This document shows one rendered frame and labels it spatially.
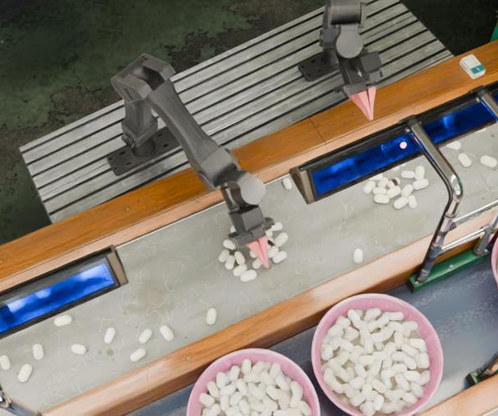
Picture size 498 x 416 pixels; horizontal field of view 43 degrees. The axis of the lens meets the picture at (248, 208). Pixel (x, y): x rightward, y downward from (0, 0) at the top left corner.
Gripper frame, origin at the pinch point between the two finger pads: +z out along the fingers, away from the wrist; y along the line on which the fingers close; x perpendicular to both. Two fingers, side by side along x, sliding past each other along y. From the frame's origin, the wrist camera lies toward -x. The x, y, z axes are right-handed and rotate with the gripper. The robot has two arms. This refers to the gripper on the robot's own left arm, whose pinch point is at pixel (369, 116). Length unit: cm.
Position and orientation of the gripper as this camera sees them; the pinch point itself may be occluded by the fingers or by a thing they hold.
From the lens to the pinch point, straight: 151.1
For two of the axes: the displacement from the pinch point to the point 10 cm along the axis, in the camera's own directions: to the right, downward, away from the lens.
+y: 9.1, -3.9, 1.4
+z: 3.6, 9.1, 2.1
